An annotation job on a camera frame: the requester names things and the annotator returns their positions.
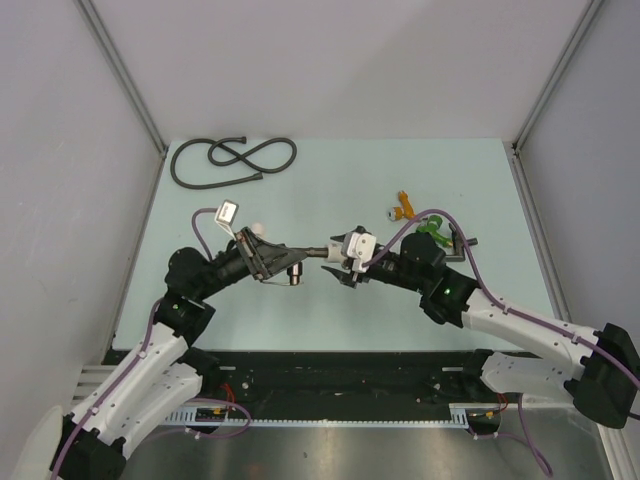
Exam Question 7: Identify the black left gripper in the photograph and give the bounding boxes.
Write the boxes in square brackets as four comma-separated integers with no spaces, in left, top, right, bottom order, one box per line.
[195,226,306,300]

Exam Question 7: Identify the brushed steel water faucet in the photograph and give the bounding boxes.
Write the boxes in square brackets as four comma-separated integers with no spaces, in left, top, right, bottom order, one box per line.
[263,246,329,287]

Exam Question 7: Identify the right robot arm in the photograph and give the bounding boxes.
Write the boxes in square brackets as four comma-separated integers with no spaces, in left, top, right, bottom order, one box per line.
[326,228,639,429]

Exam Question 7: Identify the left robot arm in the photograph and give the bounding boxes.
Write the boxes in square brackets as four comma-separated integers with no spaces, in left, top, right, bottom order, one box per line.
[50,227,345,479]

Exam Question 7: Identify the white plastic pipe coupling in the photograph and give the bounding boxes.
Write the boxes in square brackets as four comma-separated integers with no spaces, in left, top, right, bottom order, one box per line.
[251,222,266,237]

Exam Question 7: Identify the orange faucet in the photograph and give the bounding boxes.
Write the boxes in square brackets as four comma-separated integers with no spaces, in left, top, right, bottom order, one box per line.
[387,190,415,222]

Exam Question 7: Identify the green faucet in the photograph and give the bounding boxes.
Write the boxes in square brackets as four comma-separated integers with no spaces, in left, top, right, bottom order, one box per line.
[416,214,453,248]

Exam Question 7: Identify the dark metal L-shaped faucet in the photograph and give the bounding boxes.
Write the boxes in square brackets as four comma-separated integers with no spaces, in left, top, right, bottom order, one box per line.
[446,223,478,263]

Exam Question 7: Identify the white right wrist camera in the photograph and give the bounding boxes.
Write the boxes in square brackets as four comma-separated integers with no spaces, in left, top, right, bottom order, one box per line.
[342,235,376,273]

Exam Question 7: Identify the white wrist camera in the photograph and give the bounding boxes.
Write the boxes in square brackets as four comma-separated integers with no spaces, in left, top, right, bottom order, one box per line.
[215,200,239,240]
[342,235,376,273]

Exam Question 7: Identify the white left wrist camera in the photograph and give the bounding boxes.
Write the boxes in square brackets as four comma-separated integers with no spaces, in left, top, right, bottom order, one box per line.
[215,200,239,240]

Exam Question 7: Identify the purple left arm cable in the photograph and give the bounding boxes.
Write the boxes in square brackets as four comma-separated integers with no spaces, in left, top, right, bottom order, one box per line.
[49,207,254,476]

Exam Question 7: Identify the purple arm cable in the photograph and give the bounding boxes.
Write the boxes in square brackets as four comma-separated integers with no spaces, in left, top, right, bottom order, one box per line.
[49,207,254,476]
[362,208,640,476]

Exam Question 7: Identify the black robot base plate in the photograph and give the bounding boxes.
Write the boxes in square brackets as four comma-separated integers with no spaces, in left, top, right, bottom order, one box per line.
[102,349,521,420]

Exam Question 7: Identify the grey coiled flexible hose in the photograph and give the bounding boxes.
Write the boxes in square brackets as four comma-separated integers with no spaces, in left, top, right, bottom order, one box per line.
[170,135,298,190]

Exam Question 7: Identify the slotted grey cable duct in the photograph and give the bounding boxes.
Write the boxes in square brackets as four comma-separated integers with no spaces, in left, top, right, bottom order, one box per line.
[161,406,500,429]

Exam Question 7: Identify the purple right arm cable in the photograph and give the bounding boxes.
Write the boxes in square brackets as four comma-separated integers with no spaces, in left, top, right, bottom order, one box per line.
[362,208,640,476]

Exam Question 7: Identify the left aluminium frame post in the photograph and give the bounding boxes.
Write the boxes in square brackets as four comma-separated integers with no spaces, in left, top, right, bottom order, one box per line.
[73,0,167,157]

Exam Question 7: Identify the aluminium frame post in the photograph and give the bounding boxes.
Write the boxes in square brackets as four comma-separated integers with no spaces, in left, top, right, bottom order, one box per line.
[511,0,608,153]
[73,0,167,157]

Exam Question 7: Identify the right aluminium frame post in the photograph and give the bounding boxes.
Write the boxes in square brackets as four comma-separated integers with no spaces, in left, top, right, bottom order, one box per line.
[511,0,608,153]

